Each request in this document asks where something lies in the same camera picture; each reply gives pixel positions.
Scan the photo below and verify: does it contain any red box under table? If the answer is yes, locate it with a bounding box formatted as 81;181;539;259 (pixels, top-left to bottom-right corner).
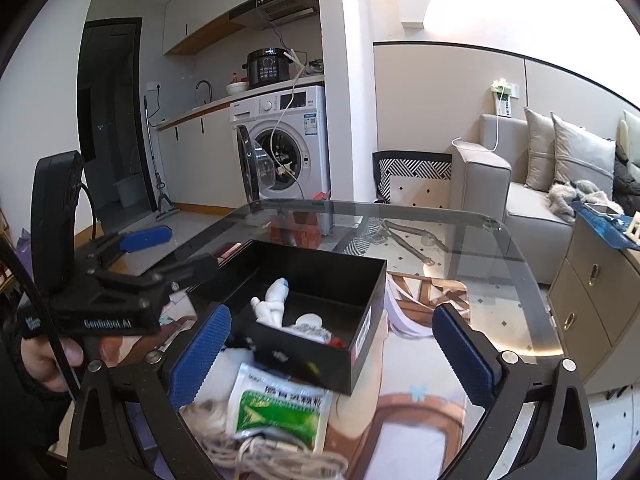
269;210;333;249

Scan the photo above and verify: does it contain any black kitchen faucet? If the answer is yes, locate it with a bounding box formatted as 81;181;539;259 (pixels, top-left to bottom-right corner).
195;79;213;106

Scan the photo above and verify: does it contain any white bowl on counter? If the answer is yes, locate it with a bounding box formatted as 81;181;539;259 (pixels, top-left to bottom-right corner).
226;80;250;96

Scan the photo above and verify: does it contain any grey usb cable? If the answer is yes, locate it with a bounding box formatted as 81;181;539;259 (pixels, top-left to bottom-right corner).
182;398;350;480

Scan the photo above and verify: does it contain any white washing machine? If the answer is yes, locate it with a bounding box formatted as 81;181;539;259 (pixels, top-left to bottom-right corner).
231;84;330;202

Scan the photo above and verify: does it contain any beige grey sofa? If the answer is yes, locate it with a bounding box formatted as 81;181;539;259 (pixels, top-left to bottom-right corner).
451;107;627;285

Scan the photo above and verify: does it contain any white plush toy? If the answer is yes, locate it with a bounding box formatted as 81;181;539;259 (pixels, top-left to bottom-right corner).
250;278;290;328

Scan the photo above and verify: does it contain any grey fluffy cloth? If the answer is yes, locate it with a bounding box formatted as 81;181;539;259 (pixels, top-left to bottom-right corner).
547;180;608;223

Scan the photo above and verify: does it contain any wall socket with charger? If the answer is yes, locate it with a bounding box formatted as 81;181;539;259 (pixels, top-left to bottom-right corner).
490;78;520;118

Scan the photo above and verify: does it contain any grey cushion right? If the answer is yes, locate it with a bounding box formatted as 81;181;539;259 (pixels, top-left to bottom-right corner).
551;113;616;198

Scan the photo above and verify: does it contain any green white medicine packet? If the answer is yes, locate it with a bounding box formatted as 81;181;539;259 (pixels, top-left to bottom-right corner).
226;363;333;452

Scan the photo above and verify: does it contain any grey side cabinet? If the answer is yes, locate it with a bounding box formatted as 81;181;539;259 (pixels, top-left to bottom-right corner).
548;217;640;394

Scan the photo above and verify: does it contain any black cardboard storage box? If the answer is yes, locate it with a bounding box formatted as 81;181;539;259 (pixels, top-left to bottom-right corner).
194;240;386;394

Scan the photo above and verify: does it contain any person left hand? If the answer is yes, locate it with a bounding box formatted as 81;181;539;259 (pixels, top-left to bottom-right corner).
21;337;124;392

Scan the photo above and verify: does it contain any black jacket on sofa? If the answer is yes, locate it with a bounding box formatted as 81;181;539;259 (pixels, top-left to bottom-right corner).
613;144;640;217

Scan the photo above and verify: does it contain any floor mop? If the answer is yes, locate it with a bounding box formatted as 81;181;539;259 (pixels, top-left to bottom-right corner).
143;94;182;222

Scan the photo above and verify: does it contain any beige cushion left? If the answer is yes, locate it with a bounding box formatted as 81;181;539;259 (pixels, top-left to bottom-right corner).
524;107;555;192

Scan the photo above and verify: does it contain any anime printed desk mat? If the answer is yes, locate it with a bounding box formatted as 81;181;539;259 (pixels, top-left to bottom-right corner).
150;244;490;480

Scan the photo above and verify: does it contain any black white patterned chair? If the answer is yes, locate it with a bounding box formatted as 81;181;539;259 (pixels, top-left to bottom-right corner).
372;150;452;209

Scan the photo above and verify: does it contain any black pressure cooker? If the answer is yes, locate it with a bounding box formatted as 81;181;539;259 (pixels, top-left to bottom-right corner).
242;48;293;89

